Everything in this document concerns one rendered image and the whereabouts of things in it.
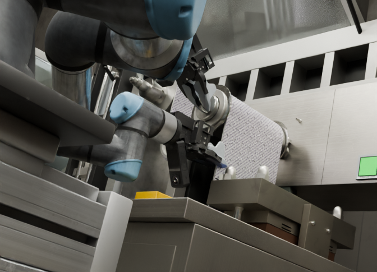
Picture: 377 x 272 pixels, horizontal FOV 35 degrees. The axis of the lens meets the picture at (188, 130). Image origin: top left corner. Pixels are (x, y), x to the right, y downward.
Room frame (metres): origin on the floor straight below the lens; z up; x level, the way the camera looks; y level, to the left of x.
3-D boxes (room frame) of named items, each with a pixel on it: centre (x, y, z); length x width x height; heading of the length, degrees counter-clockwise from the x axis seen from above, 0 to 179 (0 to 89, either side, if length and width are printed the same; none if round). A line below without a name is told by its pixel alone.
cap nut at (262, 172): (1.35, -0.19, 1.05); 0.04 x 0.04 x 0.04
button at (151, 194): (1.24, 0.03, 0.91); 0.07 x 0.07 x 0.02; 40
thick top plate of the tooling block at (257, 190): (1.48, -0.29, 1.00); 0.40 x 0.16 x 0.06; 130
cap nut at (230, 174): (1.41, -0.12, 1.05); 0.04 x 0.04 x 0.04
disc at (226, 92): (1.52, -0.05, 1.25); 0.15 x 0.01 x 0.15; 40
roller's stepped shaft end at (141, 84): (1.65, 0.18, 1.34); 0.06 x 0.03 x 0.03; 130
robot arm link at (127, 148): (1.29, 0.14, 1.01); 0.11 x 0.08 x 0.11; 93
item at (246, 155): (1.55, -0.18, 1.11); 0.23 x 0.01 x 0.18; 130
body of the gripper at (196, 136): (1.40, 0.00, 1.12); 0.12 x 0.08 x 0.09; 130
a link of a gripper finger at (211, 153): (1.42, -0.06, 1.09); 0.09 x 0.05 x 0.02; 129
